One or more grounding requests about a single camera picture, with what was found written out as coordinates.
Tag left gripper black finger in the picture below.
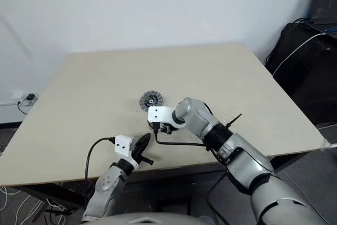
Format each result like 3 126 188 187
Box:
135 133 152 154
137 155 154 165

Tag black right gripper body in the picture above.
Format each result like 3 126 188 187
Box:
148 121 180 135

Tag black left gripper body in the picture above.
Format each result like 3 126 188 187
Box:
131 140 146 165

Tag small round grey disc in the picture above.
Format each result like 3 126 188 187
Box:
139 90 163 112

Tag grey robot torso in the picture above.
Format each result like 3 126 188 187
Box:
89 210 227 225

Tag large black case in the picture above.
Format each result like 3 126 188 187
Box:
265 22 337 126

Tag black laptop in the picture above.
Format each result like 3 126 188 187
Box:
305 0 337 39

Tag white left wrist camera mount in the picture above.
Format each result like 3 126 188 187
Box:
114 135 139 168

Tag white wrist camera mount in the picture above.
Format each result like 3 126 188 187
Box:
147 106 176 130
114 135 139 168

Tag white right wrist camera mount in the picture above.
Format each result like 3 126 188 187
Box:
147 106 176 130

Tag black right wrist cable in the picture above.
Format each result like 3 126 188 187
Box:
154 127 237 225

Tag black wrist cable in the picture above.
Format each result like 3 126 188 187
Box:
84 136 116 209
154 127 237 225

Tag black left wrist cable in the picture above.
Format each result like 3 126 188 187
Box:
84 136 116 209

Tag black cable tie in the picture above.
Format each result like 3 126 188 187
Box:
225 113 243 131

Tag white floor cables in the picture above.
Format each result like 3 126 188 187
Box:
0 184 68 225

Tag black charger cable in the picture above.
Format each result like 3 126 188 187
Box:
17 98 30 115

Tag white wall socket strip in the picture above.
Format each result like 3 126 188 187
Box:
0 90 39 107

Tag white cable over case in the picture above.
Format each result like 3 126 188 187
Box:
272 33 327 77

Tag black laptop cable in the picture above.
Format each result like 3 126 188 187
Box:
286 17 314 36

